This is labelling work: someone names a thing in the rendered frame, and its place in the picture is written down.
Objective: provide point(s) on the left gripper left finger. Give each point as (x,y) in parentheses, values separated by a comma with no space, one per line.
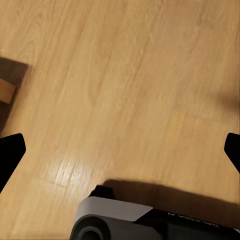
(12,150)

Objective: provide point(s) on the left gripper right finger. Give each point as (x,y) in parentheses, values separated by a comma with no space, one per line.
(232,149)

